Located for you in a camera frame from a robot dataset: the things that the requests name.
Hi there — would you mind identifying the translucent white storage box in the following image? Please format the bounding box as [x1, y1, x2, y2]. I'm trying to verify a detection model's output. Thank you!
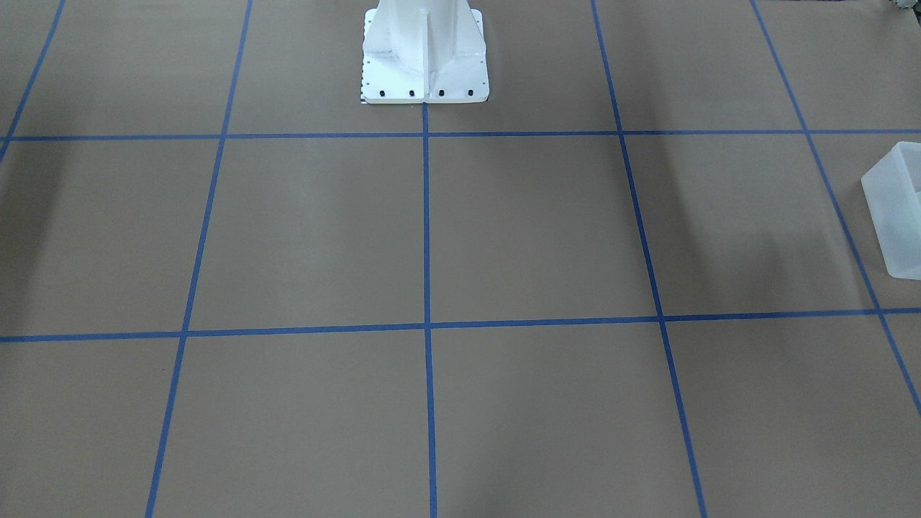
[861, 141, 920, 280]

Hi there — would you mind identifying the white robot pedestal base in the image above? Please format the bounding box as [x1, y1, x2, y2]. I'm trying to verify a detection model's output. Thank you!
[360, 1, 490, 104]

